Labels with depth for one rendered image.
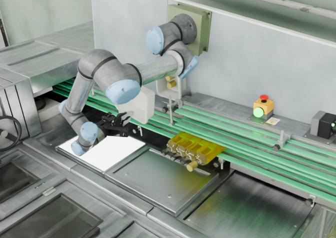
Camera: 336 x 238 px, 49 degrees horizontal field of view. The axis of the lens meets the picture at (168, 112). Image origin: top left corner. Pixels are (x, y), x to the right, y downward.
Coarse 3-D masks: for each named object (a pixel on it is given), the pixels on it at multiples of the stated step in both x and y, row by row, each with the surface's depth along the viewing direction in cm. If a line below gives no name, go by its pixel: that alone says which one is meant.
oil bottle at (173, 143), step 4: (180, 132) 190; (184, 132) 190; (176, 136) 187; (180, 136) 186; (184, 136) 186; (188, 136) 188; (168, 140) 184; (172, 140) 184; (176, 140) 183; (180, 140) 184; (168, 144) 182; (172, 144) 181; (176, 144) 182; (172, 148) 181; (172, 152) 183
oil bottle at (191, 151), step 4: (200, 140) 183; (204, 140) 182; (192, 144) 180; (196, 144) 180; (200, 144) 180; (204, 144) 180; (188, 148) 177; (192, 148) 177; (196, 148) 177; (200, 148) 177; (188, 152) 175; (192, 152) 175; (192, 156) 174
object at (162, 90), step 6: (162, 78) 209; (174, 78) 207; (156, 84) 208; (162, 84) 211; (180, 84) 197; (156, 90) 210; (162, 90) 212; (168, 90) 212; (174, 90) 211; (180, 90) 198; (162, 96) 209; (168, 96) 206; (174, 96) 205; (180, 96) 200
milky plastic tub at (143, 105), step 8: (144, 88) 181; (136, 96) 190; (144, 96) 174; (152, 96) 179; (120, 104) 193; (128, 104) 194; (136, 104) 192; (144, 104) 188; (152, 104) 182; (136, 112) 189; (144, 112) 189; (152, 112) 185; (144, 120) 184
